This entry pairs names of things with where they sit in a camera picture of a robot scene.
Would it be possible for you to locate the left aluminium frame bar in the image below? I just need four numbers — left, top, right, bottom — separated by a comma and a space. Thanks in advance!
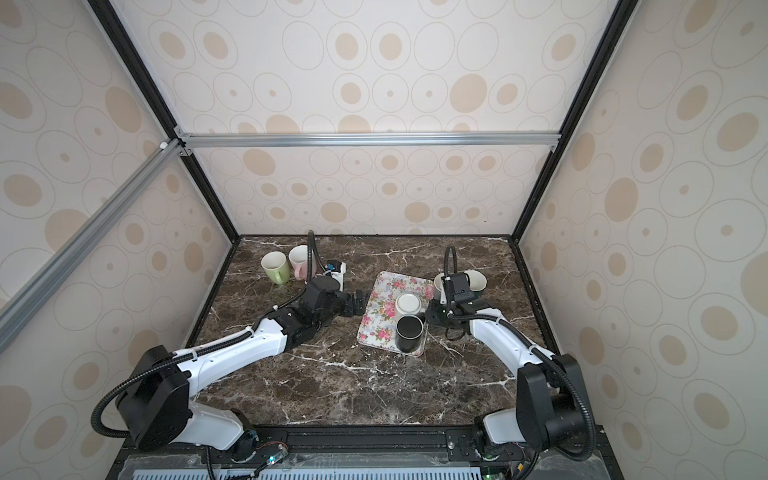
1, 139, 182, 350

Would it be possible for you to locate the green circuit board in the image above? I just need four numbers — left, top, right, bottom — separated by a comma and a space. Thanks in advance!
254, 441, 289, 473

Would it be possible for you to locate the white ceramic mug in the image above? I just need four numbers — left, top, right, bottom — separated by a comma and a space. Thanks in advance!
395, 293, 422, 317

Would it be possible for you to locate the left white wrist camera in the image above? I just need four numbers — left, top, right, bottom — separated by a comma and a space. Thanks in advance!
324, 260, 346, 291

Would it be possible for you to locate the black metal cup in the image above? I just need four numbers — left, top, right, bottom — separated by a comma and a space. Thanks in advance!
395, 315, 424, 354

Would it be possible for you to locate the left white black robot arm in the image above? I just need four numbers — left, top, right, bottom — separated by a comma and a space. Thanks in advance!
90, 233, 366, 463

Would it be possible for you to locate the dark green ceramic mug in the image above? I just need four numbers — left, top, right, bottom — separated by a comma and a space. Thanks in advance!
464, 270, 488, 292

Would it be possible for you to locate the back aluminium frame bar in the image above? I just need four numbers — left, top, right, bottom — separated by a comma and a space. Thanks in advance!
181, 131, 561, 148

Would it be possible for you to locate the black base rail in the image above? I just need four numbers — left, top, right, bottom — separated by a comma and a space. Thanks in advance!
107, 425, 623, 479

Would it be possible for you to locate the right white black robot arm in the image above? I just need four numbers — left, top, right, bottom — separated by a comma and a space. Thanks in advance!
426, 245, 597, 462

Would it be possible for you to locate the floral rectangular serving tray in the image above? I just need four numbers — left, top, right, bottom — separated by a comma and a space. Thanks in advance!
356, 271, 435, 354

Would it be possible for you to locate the pink ceramic mug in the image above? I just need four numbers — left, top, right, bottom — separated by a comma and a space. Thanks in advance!
288, 245, 309, 281

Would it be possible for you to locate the aluminium frame bar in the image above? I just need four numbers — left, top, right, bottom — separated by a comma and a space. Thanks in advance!
1, 139, 182, 350
181, 131, 561, 148

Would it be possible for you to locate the light green ceramic mug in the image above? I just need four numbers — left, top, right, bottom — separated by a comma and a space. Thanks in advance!
261, 251, 292, 285

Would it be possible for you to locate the grey ceramic mug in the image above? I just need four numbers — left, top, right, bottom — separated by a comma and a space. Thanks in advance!
433, 273, 446, 304

